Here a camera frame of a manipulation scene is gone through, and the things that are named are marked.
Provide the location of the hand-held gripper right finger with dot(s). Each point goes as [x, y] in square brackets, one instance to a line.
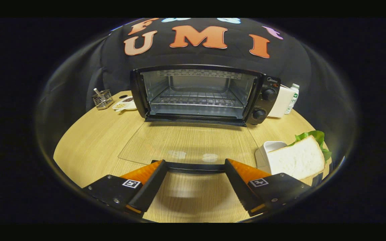
[240, 187]

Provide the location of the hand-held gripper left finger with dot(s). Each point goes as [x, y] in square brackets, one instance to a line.
[151, 187]

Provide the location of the white bread lettuce sandwich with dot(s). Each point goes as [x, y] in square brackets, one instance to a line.
[297, 159]

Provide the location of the black toaster oven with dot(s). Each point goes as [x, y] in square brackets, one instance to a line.
[268, 100]

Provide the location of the white pop-up toaster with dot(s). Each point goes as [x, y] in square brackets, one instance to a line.
[281, 103]

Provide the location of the white rectangular tray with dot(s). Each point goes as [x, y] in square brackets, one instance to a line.
[270, 147]

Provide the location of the white divided snack dish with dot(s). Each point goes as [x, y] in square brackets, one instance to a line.
[126, 105]

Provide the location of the green label plastic bottle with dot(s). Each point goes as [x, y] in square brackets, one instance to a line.
[293, 97]

